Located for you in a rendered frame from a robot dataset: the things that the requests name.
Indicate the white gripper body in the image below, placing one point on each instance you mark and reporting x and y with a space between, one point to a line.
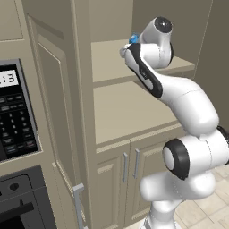
123 51

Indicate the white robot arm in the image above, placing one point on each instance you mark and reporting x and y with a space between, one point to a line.
190 110

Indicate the beige open cabinet door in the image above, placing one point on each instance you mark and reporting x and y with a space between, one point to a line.
53 98

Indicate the small blue box-shaped object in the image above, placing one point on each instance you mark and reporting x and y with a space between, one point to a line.
133 38

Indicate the beige base cupboard door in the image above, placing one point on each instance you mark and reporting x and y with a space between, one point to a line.
146 167
111 190

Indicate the black microwave oven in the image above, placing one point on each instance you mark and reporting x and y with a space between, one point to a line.
16 113

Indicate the beige wall cupboard door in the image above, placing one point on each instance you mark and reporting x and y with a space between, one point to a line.
10 18

